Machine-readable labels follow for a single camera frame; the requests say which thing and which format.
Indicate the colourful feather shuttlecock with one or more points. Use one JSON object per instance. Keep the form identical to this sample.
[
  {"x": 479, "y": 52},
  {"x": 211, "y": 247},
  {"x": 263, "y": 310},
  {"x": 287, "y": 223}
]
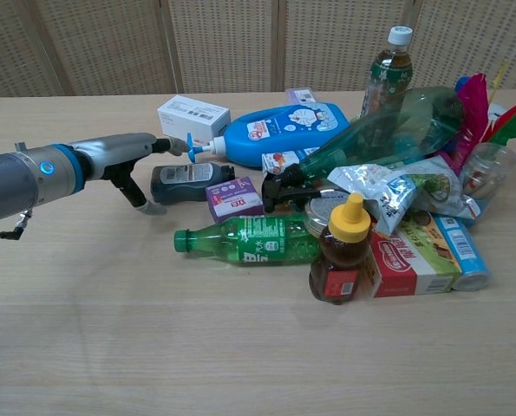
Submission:
[{"x": 474, "y": 108}]

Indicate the amber jar yellow lid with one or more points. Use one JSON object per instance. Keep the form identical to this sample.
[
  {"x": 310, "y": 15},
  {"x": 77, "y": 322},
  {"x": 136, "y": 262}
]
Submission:
[{"x": 340, "y": 255}]

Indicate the small purple box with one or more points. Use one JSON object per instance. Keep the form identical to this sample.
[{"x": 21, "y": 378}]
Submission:
[{"x": 301, "y": 95}]

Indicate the dark bottle white label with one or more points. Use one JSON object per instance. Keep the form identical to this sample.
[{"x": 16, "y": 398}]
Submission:
[{"x": 188, "y": 184}]

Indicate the clear plastic jar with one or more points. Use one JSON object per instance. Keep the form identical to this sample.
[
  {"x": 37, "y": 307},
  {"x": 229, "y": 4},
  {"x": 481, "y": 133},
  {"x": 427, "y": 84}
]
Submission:
[{"x": 489, "y": 171}]

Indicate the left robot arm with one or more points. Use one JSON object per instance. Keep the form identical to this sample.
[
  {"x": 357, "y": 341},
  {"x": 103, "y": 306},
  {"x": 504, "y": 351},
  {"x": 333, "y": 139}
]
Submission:
[{"x": 19, "y": 182}]

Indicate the purple box pink print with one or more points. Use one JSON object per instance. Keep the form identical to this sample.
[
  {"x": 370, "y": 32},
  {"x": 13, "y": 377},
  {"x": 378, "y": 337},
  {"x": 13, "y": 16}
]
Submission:
[{"x": 236, "y": 199}]

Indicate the green soda bottle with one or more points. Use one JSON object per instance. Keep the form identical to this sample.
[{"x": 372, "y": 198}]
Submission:
[{"x": 257, "y": 240}]

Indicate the blue detergent pump bottle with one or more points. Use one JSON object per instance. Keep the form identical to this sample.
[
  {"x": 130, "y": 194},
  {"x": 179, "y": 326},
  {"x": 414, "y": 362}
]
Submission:
[{"x": 279, "y": 134}]

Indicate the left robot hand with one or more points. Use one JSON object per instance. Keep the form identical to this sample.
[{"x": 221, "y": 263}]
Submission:
[{"x": 110, "y": 156}]

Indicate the woven wooden folding screen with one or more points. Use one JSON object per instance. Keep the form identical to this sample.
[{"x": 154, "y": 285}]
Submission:
[{"x": 223, "y": 43}]

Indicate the silver snack bag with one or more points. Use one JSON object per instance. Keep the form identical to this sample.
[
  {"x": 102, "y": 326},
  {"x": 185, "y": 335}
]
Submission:
[{"x": 396, "y": 190}]

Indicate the red green cardboard box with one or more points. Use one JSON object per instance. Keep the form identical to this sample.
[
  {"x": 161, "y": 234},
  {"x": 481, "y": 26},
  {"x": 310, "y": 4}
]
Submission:
[{"x": 409, "y": 264}]

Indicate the white cardboard box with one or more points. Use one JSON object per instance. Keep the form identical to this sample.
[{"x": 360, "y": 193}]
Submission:
[{"x": 188, "y": 115}]

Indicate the tea bottle white cap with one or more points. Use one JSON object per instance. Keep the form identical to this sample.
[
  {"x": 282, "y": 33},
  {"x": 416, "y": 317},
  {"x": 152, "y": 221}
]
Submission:
[{"x": 389, "y": 69}]

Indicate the green transparent spray bottle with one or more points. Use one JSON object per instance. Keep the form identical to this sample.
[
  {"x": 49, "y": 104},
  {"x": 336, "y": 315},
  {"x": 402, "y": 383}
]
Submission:
[{"x": 370, "y": 138}]

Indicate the light blue cylinder can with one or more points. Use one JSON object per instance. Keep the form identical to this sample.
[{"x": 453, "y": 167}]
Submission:
[{"x": 465, "y": 255}]

